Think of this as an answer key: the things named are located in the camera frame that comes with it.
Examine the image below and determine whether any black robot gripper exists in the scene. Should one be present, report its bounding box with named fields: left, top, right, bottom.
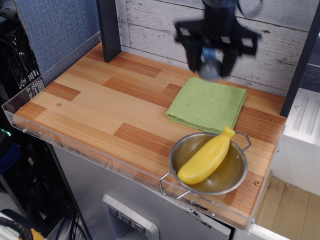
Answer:
left=174, top=4, right=261, bottom=77

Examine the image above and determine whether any gray ball blue handle scoop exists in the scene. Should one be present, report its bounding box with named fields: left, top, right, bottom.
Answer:
left=197, top=47, right=222, bottom=81

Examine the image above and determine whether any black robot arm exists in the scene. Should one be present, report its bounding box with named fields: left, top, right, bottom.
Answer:
left=174, top=0, right=261, bottom=81

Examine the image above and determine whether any green folded cloth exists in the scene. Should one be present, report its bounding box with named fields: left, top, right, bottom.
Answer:
left=165, top=77, right=247, bottom=134

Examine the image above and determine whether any yellow toy banana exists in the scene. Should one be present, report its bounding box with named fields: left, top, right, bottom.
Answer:
left=177, top=126, right=236, bottom=185

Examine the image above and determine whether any silver metal pot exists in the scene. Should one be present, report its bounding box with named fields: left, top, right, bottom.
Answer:
left=158, top=131, right=252, bottom=200

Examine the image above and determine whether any white ridged block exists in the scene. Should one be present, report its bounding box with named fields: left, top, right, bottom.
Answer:
left=282, top=88, right=320, bottom=152

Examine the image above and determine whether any clear acrylic table guard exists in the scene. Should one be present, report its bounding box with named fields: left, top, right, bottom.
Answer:
left=4, top=44, right=285, bottom=240

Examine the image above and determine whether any gray dispenser control panel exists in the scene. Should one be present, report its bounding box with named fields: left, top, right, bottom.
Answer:
left=102, top=194, right=160, bottom=240

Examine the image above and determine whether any yellow black object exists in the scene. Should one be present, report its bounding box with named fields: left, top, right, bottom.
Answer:
left=0, top=217, right=46, bottom=240

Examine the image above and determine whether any black right vertical post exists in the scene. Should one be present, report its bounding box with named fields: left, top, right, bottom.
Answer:
left=280, top=0, right=320, bottom=118

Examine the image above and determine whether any black vertical post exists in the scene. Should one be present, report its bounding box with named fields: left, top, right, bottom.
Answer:
left=280, top=0, right=320, bottom=118
left=96, top=0, right=122, bottom=63

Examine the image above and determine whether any black left vertical post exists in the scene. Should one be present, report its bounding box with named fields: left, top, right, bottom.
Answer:
left=96, top=0, right=122, bottom=63

